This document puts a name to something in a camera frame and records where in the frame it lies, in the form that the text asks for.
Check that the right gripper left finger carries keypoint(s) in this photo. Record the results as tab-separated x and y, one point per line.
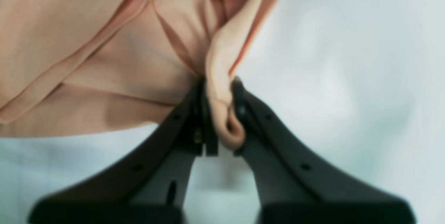
148	185

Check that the peach T-shirt with emoji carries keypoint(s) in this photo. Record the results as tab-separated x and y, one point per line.
71	67

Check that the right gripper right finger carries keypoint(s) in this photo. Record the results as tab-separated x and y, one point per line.
297	186

